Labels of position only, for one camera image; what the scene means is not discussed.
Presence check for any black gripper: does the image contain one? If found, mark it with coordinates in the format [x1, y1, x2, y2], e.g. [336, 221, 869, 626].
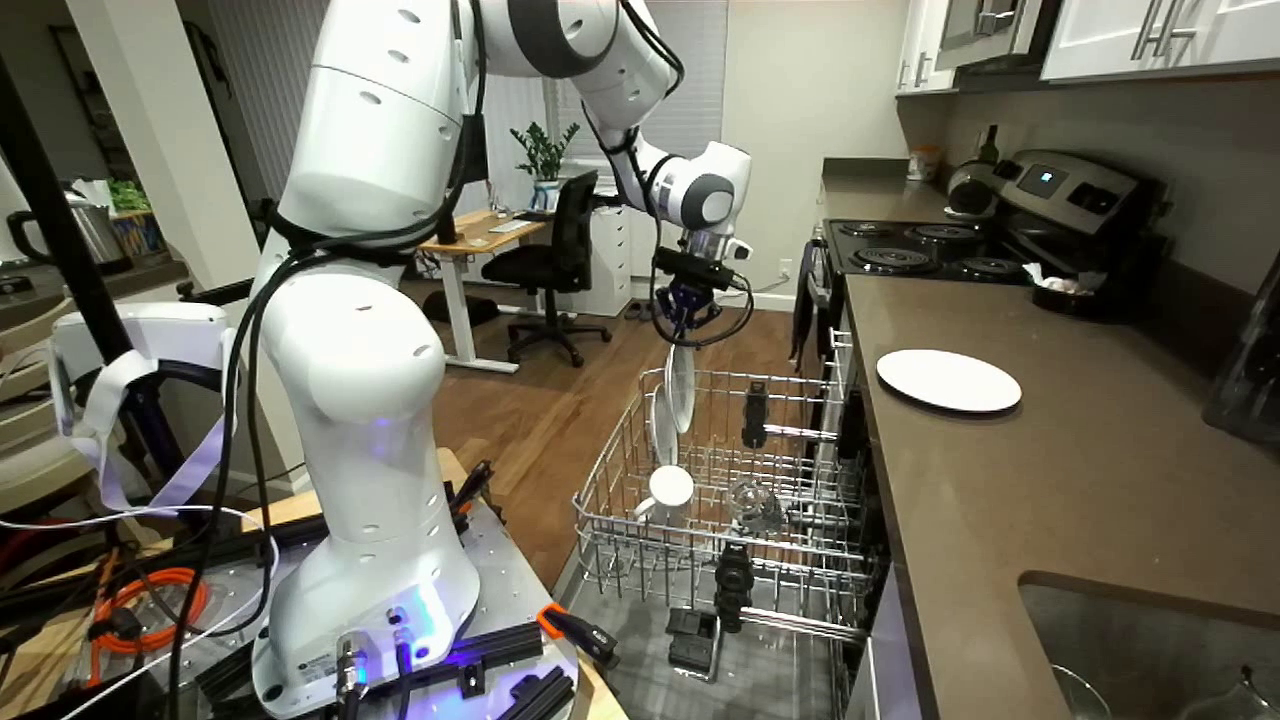
[652, 245, 748, 358]

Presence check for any clear wine glass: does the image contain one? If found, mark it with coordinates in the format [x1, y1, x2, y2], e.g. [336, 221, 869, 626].
[730, 477, 792, 539]

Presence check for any stainless dishwasher door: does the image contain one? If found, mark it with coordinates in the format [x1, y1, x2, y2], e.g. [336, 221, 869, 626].
[551, 557, 894, 720]

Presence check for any white drawer unit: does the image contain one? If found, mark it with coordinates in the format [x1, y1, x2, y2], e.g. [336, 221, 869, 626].
[584, 196, 673, 319]

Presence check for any black office chair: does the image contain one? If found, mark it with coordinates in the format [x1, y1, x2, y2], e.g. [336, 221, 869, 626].
[476, 167, 632, 373]

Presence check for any white mug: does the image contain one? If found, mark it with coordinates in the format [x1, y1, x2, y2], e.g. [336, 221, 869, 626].
[627, 460, 700, 529]

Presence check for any white desk wooden top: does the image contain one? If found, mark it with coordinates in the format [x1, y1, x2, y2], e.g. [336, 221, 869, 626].
[417, 206, 564, 381]

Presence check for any green potted plant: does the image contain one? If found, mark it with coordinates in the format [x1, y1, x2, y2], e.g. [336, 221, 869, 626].
[512, 117, 584, 216]

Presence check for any small black clamp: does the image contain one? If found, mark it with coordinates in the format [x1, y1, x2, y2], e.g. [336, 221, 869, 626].
[447, 457, 499, 522]

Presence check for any metal robot mounting table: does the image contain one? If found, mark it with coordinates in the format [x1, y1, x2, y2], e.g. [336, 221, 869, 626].
[0, 442, 637, 720]

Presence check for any black plastic block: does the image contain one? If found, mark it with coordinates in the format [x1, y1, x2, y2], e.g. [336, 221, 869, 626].
[665, 604, 730, 677]

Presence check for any black orange clamp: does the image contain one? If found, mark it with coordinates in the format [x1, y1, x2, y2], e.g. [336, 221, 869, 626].
[536, 600, 625, 673]

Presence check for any black kettle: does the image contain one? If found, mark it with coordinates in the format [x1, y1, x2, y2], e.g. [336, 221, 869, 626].
[941, 121, 1012, 222]

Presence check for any black bar clamp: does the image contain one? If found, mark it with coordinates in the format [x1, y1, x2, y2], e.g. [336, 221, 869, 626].
[445, 615, 551, 694]
[492, 661, 581, 720]

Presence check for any narrow white upper cabinet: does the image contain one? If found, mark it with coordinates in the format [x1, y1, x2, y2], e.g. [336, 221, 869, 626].
[894, 0, 962, 94]

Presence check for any white crumpled paper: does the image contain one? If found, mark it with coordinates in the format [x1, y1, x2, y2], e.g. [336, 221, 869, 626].
[1019, 257, 1112, 299]

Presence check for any black tray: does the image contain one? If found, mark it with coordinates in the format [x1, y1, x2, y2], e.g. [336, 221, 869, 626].
[1031, 273, 1136, 329]

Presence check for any wooden board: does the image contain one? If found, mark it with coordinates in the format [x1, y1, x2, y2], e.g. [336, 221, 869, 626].
[236, 442, 472, 539]

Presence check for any dark range hood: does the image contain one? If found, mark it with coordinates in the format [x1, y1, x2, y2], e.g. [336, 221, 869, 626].
[936, 0, 1068, 71]

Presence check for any steel kitchen sink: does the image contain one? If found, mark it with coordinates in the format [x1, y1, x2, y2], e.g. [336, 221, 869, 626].
[1018, 566, 1280, 720]

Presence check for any cluttered bookshelf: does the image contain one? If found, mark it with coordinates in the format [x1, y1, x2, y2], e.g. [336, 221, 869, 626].
[51, 164, 173, 274]

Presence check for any black stand pole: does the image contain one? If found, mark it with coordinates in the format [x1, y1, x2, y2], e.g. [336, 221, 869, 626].
[0, 52, 185, 491]

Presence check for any wire dishwasher rack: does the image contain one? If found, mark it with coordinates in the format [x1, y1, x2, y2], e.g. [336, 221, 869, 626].
[567, 364, 894, 647]

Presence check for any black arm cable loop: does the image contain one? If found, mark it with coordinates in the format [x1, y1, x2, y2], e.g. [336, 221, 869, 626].
[445, 0, 694, 252]

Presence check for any black cable bundle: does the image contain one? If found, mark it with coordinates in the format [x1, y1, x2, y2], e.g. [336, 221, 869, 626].
[157, 196, 417, 720]

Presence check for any white upper cabinet with handles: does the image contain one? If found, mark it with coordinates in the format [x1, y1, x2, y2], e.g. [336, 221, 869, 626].
[1035, 0, 1280, 86]

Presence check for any lavender flat strap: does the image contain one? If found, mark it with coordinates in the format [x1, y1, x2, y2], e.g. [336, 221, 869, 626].
[50, 346, 253, 529]

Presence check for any orange cable reel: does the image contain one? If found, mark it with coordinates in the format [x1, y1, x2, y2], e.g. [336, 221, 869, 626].
[79, 560, 219, 669]

